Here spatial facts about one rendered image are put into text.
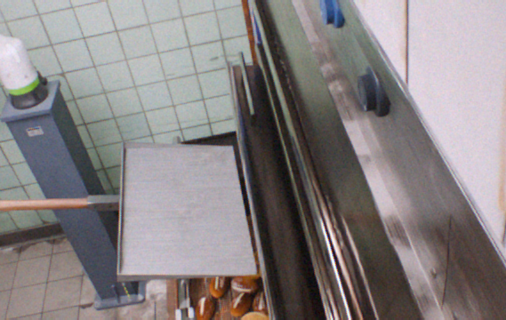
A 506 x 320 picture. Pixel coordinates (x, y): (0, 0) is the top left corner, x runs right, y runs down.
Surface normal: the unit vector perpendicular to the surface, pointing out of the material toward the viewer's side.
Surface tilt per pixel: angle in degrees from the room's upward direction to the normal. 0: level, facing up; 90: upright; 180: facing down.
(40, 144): 90
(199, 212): 15
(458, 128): 90
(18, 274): 0
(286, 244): 9
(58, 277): 0
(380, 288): 69
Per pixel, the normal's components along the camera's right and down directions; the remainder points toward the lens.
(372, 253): -0.97, -0.06
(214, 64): 0.14, 0.63
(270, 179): 0.00, -0.77
